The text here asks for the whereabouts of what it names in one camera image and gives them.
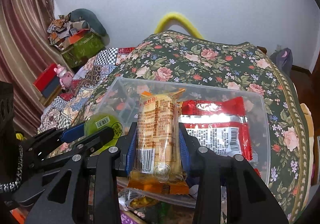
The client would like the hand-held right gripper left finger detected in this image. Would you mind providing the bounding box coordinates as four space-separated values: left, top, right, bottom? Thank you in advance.
25 123 138 224

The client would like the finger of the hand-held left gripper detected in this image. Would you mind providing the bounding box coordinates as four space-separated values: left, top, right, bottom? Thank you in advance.
21 123 87 159
37 128 115 167

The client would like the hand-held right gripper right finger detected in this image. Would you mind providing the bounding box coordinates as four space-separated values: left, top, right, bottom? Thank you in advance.
178 123 290 224

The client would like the green jelly cup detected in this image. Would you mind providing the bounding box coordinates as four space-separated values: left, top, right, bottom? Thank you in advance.
84 113 123 154

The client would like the orange rice cracker packet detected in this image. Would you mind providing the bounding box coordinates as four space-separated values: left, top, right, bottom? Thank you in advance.
127 88 190 194

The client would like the red snack packet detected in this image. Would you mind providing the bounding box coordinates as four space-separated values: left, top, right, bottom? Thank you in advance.
178 97 259 163

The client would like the clear plastic storage box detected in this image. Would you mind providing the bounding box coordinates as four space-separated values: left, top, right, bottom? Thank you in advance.
89 77 272 208

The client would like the red box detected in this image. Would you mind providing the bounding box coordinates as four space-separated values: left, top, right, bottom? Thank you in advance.
33 63 62 92

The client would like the yellow green snack packet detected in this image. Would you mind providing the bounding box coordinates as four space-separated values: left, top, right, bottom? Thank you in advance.
124 189 163 211

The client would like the pink toy figure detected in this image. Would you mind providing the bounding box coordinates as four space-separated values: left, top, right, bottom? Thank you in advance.
55 64 73 89

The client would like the patchwork quilt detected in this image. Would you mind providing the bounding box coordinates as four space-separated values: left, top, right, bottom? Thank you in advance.
37 47 135 137

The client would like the pink snack packet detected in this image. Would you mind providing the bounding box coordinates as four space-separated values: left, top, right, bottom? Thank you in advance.
119 210 143 224

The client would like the striped brown curtain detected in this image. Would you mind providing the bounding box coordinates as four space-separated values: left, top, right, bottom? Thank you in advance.
0 0 75 137

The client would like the green patterned box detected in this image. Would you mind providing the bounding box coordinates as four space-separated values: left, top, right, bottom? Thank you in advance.
61 32 105 69

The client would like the floral blanket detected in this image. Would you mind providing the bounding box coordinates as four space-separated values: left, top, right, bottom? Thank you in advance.
92 30 313 224

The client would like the orange box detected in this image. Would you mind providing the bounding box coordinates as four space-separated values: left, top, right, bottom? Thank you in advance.
69 29 90 44

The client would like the patterned cloth heap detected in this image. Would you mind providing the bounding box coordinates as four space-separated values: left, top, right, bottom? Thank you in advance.
47 14 73 45

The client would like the grey bolster pillow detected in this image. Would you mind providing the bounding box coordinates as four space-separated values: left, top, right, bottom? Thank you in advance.
69 8 108 38

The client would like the dark backpack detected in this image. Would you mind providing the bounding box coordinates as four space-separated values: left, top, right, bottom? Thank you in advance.
270 47 293 77

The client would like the yellow foam tube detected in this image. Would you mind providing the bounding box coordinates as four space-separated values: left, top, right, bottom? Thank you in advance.
154 12 204 39

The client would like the braided grey cable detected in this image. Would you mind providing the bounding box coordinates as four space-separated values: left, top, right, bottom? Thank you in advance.
0 145 24 193

